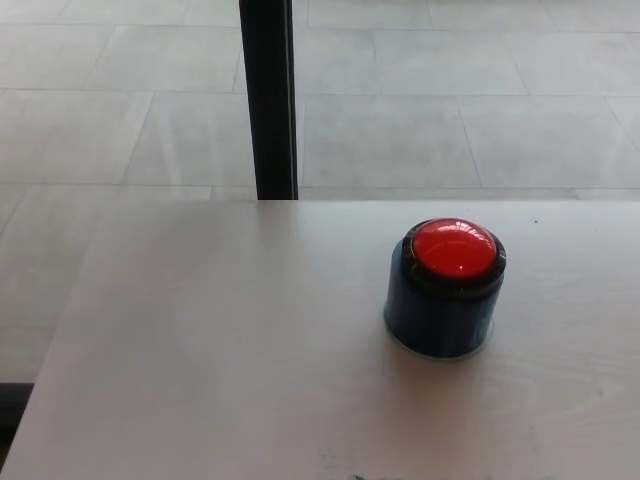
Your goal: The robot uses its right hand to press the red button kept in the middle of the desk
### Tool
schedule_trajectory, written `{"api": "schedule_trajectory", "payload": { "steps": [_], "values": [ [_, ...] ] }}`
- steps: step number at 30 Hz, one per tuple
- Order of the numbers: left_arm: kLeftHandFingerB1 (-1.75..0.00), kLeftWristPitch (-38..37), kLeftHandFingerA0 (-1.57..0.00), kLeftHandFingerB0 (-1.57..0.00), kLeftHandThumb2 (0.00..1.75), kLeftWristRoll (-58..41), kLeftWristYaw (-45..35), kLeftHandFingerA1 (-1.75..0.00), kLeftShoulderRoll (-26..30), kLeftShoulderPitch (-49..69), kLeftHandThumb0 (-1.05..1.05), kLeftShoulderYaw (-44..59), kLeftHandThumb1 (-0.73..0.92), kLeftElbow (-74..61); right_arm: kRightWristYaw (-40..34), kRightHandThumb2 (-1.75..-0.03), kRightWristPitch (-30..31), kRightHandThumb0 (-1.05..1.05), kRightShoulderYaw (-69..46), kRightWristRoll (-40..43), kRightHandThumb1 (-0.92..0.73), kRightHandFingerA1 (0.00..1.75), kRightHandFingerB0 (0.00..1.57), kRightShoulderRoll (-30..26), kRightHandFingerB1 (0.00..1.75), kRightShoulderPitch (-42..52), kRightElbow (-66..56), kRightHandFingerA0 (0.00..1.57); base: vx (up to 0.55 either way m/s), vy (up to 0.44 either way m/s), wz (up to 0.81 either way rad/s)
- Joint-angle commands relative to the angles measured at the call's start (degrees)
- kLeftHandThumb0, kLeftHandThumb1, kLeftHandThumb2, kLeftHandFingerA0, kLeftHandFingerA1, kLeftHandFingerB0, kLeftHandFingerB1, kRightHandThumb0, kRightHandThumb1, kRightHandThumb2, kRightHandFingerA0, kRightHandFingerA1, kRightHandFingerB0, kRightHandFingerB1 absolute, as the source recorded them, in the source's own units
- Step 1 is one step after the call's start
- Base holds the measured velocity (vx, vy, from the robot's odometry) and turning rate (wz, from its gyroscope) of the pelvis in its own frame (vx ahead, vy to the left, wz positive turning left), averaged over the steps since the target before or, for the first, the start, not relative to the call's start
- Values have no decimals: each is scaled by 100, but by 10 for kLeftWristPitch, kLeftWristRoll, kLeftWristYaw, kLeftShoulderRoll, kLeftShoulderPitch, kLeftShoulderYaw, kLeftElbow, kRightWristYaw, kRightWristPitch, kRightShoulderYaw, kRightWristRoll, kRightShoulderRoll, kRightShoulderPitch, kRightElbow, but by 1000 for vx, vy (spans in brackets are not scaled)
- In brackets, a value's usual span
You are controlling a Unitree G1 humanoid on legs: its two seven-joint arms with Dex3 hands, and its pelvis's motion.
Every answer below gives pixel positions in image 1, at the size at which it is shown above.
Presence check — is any blue cylindrical button base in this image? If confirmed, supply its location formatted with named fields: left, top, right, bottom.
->
left=382, top=236, right=504, bottom=359

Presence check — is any black vertical post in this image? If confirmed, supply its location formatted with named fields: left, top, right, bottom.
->
left=238, top=0, right=301, bottom=201

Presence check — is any red dome push button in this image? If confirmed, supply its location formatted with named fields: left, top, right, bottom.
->
left=402, top=217, right=508, bottom=303

